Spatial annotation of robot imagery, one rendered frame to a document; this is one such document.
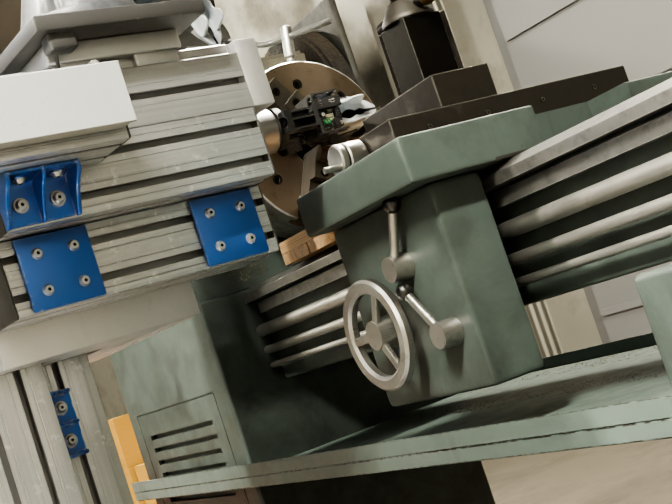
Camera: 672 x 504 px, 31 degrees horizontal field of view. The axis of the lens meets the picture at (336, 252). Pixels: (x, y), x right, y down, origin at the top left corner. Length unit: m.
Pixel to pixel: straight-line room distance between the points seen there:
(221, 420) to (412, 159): 0.96
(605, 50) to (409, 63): 3.67
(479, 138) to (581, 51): 3.96
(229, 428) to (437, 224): 0.88
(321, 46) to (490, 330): 4.65
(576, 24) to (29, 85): 4.35
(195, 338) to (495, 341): 0.91
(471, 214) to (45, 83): 0.56
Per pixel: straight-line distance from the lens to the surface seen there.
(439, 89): 1.67
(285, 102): 2.19
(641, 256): 1.42
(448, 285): 1.51
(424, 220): 1.52
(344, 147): 1.64
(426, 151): 1.48
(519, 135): 1.56
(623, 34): 5.31
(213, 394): 2.29
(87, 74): 1.30
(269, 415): 2.26
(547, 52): 5.60
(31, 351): 1.47
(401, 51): 1.75
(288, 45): 2.33
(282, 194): 2.18
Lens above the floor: 0.71
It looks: 4 degrees up
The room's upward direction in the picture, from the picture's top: 18 degrees counter-clockwise
